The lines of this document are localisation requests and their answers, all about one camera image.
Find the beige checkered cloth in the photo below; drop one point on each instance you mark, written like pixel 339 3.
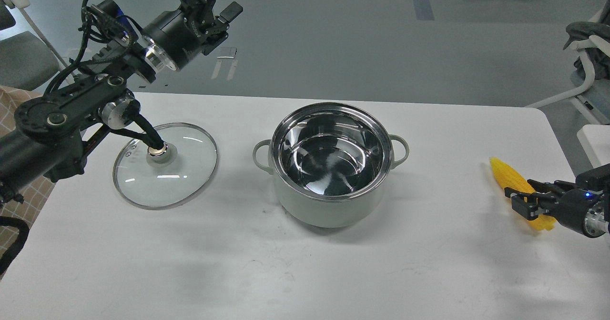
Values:
pixel 24 190

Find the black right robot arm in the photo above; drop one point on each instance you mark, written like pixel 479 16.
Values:
pixel 596 180

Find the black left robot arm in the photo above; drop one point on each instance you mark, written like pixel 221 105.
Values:
pixel 56 132

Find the grey office chair left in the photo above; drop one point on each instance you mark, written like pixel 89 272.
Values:
pixel 28 59

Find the pale green steel pot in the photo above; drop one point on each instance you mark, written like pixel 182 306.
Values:
pixel 328 162

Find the yellow corn cob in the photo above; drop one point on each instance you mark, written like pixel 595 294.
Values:
pixel 507 177

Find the glass pot lid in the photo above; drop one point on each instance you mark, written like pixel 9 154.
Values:
pixel 164 179

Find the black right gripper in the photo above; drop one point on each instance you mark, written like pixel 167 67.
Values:
pixel 582 211

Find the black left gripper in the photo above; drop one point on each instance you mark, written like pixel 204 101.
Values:
pixel 191 30

